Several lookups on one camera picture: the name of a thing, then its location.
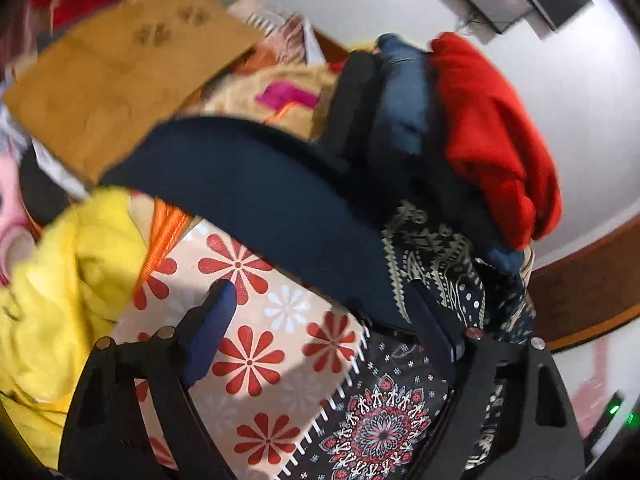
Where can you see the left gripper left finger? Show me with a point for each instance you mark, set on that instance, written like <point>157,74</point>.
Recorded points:
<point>105,437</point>

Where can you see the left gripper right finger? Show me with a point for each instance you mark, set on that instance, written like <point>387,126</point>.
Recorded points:
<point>508,415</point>

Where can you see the navy patterned hooded jacket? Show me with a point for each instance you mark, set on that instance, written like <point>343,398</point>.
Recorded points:
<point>433,270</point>

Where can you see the plain navy blue garment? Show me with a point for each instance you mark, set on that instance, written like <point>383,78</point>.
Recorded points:
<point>315,215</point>

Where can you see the yellow cloth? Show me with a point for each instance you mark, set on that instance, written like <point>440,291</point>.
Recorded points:
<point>69,293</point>

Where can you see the patchwork patterned bed quilt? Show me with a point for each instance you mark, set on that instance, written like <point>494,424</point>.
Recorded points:
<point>299,387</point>

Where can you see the red folded garment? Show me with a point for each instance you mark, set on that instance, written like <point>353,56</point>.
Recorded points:
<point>493,143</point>

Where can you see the black folded garment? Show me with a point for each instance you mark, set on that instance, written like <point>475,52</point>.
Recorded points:
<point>353,105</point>

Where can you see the brown wooden lap board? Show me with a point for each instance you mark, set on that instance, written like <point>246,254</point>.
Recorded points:
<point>94,94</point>

